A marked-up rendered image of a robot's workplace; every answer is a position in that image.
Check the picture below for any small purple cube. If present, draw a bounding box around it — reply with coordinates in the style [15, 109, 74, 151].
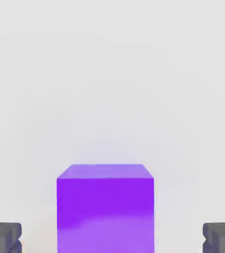
[56, 164, 155, 253]

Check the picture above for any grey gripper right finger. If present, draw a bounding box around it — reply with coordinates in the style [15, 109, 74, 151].
[202, 222, 225, 253]

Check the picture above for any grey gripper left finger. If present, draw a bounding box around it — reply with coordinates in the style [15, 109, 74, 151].
[0, 222, 23, 253]

